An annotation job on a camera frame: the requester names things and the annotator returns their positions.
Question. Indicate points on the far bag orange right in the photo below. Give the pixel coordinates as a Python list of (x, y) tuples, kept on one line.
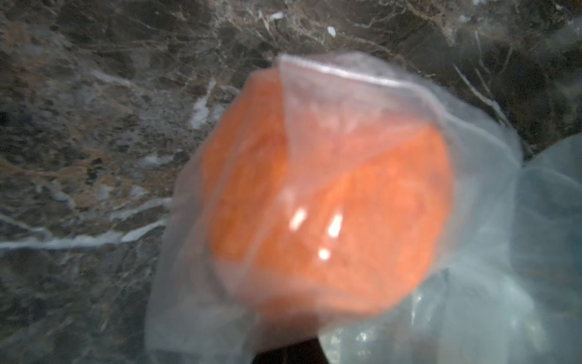
[(324, 195)]

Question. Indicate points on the clear zip-top bag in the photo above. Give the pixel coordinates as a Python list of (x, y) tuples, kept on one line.
[(504, 286)]

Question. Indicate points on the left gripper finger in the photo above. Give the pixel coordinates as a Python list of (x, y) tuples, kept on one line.
[(305, 352)]

